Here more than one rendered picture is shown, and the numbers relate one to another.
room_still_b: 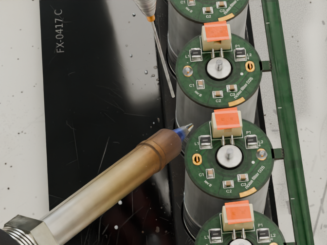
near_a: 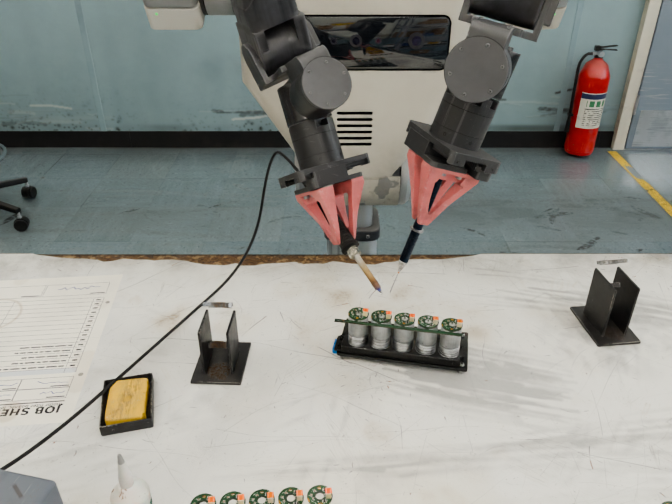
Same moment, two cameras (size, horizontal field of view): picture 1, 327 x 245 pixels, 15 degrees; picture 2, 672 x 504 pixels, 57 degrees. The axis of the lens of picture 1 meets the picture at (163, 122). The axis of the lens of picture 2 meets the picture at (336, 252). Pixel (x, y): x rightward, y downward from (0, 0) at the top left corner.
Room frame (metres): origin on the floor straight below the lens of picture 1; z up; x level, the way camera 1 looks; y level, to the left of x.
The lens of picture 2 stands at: (0.25, -0.61, 1.27)
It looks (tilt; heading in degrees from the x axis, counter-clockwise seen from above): 31 degrees down; 106
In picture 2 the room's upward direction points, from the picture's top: straight up
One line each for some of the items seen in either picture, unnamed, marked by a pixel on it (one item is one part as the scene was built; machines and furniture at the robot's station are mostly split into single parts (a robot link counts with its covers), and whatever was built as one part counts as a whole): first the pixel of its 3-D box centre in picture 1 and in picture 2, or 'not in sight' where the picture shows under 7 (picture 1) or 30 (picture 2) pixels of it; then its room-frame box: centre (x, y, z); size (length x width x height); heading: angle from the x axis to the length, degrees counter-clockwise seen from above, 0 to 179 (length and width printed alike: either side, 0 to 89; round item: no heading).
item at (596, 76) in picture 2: not in sight; (589, 100); (0.66, 2.70, 0.29); 0.16 x 0.15 x 0.55; 16
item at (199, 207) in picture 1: (225, 191); (380, 332); (0.14, -0.02, 0.79); 0.02 x 0.02 x 0.05
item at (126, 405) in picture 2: not in sight; (127, 402); (-0.11, -0.18, 0.76); 0.07 x 0.05 x 0.02; 120
